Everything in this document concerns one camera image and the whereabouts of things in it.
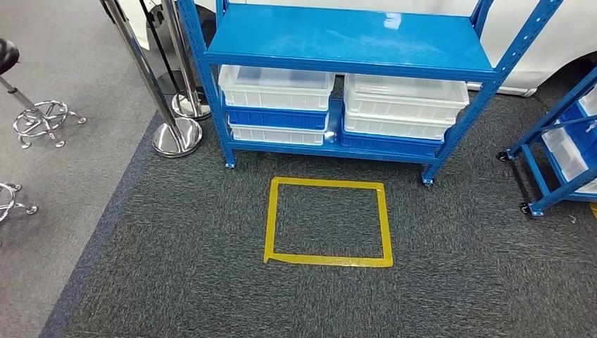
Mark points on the blue metal shelf rack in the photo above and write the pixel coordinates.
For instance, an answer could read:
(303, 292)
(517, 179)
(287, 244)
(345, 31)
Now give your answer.
(350, 42)
(541, 205)

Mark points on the white plastic bin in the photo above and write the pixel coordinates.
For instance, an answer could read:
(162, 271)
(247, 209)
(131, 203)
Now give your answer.
(566, 156)
(275, 93)
(590, 100)
(275, 136)
(396, 128)
(406, 102)

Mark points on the blue plastic bin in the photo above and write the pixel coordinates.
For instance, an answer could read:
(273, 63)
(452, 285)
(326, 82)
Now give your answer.
(275, 119)
(583, 135)
(389, 145)

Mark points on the yellow floor tape square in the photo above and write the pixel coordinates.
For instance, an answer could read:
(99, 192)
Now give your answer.
(326, 260)
(594, 210)

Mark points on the black stanchion belt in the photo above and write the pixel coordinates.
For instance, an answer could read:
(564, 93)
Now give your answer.
(158, 44)

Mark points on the chrome base swivel stool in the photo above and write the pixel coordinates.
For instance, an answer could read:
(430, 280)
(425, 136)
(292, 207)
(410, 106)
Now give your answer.
(39, 119)
(7, 200)

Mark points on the white car red stripe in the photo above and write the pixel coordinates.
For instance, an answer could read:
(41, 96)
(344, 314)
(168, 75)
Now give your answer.
(545, 46)

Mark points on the chrome stanchion post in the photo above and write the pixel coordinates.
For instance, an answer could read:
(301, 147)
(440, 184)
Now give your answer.
(177, 140)
(191, 105)

